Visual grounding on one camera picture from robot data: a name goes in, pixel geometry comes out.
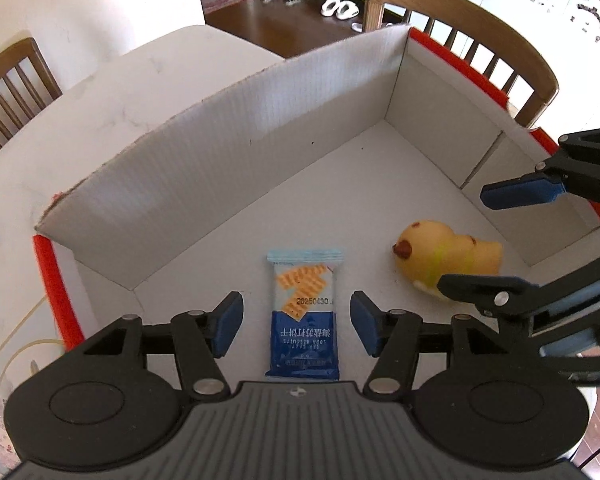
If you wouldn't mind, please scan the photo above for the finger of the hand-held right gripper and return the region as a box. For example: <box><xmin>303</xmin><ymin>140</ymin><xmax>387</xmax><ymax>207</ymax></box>
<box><xmin>437</xmin><ymin>247</ymin><xmax>600</xmax><ymax>386</ymax></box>
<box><xmin>481</xmin><ymin>126</ymin><xmax>600</xmax><ymax>211</ymax></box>

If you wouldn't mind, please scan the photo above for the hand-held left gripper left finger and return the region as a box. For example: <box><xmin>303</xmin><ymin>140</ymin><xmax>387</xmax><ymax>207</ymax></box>
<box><xmin>82</xmin><ymin>290</ymin><xmax>245</xmax><ymax>403</ymax></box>

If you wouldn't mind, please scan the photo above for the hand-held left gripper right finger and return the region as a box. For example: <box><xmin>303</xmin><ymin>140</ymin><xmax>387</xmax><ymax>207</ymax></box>
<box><xmin>350</xmin><ymin>290</ymin><xmax>503</xmax><ymax>403</ymax></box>

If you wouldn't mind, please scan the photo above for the yellow duck toy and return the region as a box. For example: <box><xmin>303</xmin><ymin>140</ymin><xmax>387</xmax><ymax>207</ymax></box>
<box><xmin>392</xmin><ymin>219</ymin><xmax>505</xmax><ymax>301</ymax></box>

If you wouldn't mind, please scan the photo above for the blue cracker snack packet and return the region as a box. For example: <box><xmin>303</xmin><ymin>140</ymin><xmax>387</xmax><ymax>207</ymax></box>
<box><xmin>265</xmin><ymin>249</ymin><xmax>345</xmax><ymax>381</ymax></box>

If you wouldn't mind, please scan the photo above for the white red-edged cardboard box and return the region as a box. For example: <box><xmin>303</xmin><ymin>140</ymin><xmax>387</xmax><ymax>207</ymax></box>
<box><xmin>32</xmin><ymin>25</ymin><xmax>600</xmax><ymax>383</ymax></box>

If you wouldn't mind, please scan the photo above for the white fridge with magnets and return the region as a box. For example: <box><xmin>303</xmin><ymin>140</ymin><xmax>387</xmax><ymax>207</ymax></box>
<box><xmin>415</xmin><ymin>0</ymin><xmax>600</xmax><ymax>128</ymax></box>

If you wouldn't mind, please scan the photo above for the black cable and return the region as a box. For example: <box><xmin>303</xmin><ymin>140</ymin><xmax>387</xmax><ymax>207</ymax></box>
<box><xmin>577</xmin><ymin>440</ymin><xmax>600</xmax><ymax>478</ymax></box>

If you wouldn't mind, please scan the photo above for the beige cable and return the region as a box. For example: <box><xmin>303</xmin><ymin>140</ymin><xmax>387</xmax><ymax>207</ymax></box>
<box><xmin>0</xmin><ymin>291</ymin><xmax>66</xmax><ymax>386</ymax></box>

